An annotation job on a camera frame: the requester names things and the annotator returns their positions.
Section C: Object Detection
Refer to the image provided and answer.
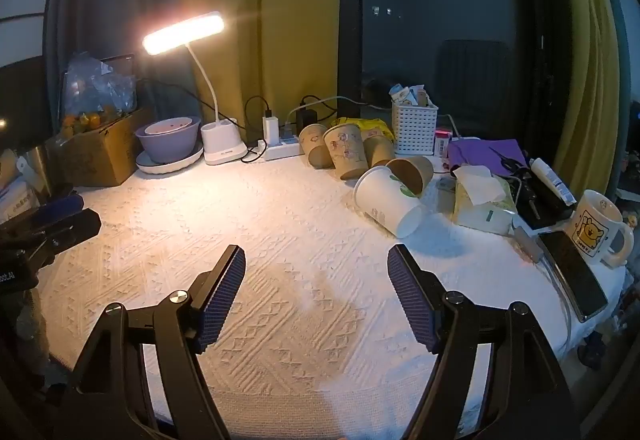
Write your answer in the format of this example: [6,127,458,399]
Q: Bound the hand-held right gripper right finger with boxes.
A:
[387,244,583,440]

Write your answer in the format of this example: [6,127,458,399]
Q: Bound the cartoon print mug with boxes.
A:
[566,189,635,267]

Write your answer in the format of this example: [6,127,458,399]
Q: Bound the white desk lamp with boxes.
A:
[142,11,249,166]

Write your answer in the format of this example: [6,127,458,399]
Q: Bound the grey adapter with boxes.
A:
[515,226,546,264]

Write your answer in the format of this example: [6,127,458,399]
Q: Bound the white paper cup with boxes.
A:
[353,165,430,239]

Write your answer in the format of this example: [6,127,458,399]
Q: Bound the black smartphone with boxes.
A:
[537,230,610,324]

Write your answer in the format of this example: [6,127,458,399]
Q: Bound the purple cloth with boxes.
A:
[446,139,530,176]

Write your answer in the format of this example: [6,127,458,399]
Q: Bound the black scissors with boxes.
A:
[487,145,529,172]

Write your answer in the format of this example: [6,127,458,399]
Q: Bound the yellow curtain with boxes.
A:
[552,0,624,202]
[177,0,347,133]

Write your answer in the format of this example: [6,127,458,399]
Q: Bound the white plastic basket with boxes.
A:
[391,100,440,156]

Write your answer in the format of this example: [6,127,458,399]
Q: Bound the yellow snack bag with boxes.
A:
[330,117,394,142]

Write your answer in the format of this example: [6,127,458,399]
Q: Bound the tissue pack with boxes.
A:
[451,164,519,236]

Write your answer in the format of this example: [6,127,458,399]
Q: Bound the black cable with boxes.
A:
[243,95,274,132]

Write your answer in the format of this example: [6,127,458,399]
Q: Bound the white textured tablecloth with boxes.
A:
[37,153,629,440]

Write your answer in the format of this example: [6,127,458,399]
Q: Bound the black caster wheel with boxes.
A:
[577,334,607,369]

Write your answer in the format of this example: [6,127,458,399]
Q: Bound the cardboard box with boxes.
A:
[47,108,154,188]

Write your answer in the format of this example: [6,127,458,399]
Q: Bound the clear plastic bag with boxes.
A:
[62,51,139,122]

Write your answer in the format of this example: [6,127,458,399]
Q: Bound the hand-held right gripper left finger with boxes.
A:
[52,244,247,440]

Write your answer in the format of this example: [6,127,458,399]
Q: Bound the brown paper cup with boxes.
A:
[362,129,396,168]
[299,123,334,169]
[323,124,370,180]
[385,156,435,199]

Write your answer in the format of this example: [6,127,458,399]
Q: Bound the purple bowl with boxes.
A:
[135,116,203,165]

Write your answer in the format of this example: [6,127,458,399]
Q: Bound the pink bowl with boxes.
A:
[144,117,194,137]

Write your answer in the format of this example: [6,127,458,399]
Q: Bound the white charger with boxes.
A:
[262,116,281,146]

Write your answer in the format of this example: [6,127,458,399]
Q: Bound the white tube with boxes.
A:
[530,157,576,206]

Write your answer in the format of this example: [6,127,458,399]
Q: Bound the dark monitor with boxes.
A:
[0,58,66,152]

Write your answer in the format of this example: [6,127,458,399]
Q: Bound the white packaged boxes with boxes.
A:
[0,154,51,223]

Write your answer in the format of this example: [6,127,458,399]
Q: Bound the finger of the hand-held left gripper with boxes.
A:
[0,193,85,233]
[12,207,102,267]

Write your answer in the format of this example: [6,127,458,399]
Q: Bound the small packets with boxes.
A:
[389,84,432,108]

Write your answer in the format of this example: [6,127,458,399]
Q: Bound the white plate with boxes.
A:
[136,143,205,175]

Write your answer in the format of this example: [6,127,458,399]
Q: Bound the white power strip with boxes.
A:
[248,135,304,162]

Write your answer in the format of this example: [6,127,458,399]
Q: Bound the black pouch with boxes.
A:
[510,167,576,229]

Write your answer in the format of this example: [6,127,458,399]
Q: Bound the small red white box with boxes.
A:
[434,129,454,159]

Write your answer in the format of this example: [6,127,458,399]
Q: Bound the bunch of small oranges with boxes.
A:
[62,112,105,130]

